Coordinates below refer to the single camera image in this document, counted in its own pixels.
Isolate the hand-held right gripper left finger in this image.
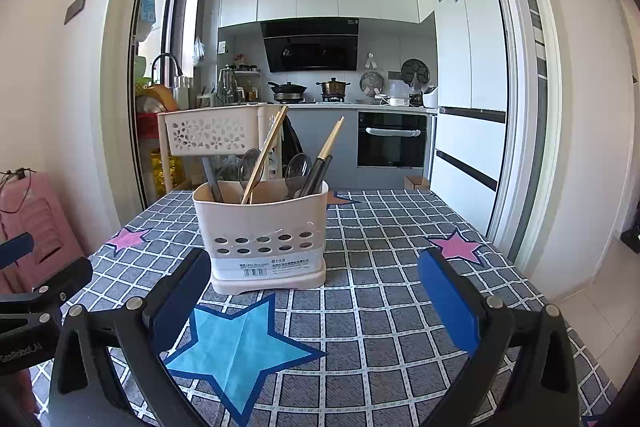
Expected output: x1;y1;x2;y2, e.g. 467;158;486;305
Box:
49;248;213;427

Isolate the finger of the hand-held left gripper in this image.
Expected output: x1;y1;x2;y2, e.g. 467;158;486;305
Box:
0;257;94;318
0;233;35;269

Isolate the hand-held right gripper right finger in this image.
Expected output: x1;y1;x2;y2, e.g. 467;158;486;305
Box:
417;248;581;427

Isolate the white plastic utensil holder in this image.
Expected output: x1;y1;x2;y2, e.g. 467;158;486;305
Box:
192;179;331;295

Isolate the grey plastic spoon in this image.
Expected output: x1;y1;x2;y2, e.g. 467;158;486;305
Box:
201;156;224;202

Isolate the metal spoon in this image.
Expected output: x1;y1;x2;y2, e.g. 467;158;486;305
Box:
238;149;262;190
285;153;313;198

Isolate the black bamboo chopstick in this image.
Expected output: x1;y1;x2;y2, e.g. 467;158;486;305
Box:
299;116;346;198
294;121;342;198

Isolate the pink paper star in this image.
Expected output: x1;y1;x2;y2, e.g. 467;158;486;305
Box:
102;227;153;257
426;227;488;269

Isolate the blue paper star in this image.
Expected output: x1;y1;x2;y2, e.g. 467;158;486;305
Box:
162;292;328;418

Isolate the orange paper star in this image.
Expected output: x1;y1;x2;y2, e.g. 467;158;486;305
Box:
326;190;362;208

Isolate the black built-in oven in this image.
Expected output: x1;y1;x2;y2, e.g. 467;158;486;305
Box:
357;111;429;168

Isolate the red plastic basin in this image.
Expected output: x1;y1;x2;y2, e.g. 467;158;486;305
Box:
136;113;162;140

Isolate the white perforated storage trolley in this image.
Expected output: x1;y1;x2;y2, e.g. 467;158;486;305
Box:
156;103;286;200

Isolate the round wooden board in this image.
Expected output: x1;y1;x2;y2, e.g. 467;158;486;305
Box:
137;84;177;112

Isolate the spice rack with bottles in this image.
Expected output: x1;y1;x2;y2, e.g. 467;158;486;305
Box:
217;64;263;104

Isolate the round metal steamer rack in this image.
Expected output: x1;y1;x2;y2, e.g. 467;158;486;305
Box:
361;71;385;98

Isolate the round dark divided tray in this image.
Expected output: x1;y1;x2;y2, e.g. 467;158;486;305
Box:
401;58;431;88

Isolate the black wok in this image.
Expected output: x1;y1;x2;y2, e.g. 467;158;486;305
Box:
267;81;308;102

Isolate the kitchen faucet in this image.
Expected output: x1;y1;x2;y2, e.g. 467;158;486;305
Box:
151;54;184;82

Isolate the copper cooking pot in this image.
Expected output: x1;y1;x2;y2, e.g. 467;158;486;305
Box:
316;78;351;98

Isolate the white refrigerator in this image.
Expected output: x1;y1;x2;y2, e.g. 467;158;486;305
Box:
425;0;508;208

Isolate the black range hood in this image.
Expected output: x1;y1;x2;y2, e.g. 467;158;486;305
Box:
260;19;361;74

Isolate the black charger cable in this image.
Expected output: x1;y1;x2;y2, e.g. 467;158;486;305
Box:
0;167;36;214

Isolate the grey wall switch plate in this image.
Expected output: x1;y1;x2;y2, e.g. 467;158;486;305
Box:
64;0;89;26

